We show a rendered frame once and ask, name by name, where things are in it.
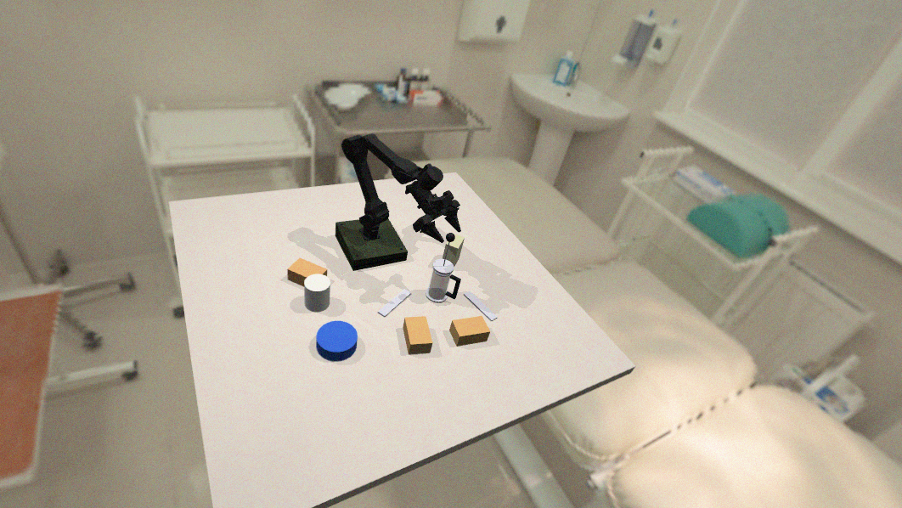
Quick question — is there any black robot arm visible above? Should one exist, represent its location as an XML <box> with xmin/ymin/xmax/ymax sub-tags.
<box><xmin>341</xmin><ymin>133</ymin><xmax>454</xmax><ymax>240</ymax></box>

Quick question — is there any grey cylinder with white top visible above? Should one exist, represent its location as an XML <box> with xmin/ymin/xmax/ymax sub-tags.
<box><xmin>304</xmin><ymin>274</ymin><xmax>330</xmax><ymax>313</ymax></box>

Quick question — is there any white flat bar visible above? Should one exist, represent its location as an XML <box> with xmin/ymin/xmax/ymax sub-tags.
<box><xmin>464</xmin><ymin>291</ymin><xmax>498</xmax><ymax>321</ymax></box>
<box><xmin>378</xmin><ymin>289</ymin><xmax>411</xmax><ymax>317</ymax></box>

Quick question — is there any tan rectangular block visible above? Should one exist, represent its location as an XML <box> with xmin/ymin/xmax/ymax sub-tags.
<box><xmin>287</xmin><ymin>258</ymin><xmax>327</xmax><ymax>287</ymax></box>
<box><xmin>403</xmin><ymin>316</ymin><xmax>432</xmax><ymax>355</ymax></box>
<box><xmin>449</xmin><ymin>316</ymin><xmax>490</xmax><ymax>347</ymax></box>

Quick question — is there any blue short cylinder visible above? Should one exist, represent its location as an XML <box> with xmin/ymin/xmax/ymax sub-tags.
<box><xmin>316</xmin><ymin>321</ymin><xmax>358</xmax><ymax>362</ymax></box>

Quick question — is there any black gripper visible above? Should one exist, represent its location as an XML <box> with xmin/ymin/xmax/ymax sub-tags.
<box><xmin>413</xmin><ymin>192</ymin><xmax>461</xmax><ymax>243</ymax></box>

